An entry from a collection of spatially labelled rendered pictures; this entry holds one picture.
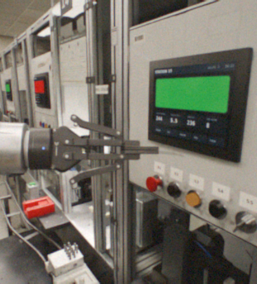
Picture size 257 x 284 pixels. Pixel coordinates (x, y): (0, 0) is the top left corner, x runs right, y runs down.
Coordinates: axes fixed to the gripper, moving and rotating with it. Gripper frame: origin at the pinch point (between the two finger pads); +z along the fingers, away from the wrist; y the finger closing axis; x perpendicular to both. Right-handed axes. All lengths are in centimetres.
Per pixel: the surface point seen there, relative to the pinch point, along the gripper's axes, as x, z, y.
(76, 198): -112, -6, 29
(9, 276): -93, -41, 65
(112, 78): -30.8, 0.7, -24.7
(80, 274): -59, -7, 51
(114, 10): -25, 0, -44
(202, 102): 3.3, 12.0, -9.6
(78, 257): -61, -8, 45
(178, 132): -3.8, 10.4, -4.3
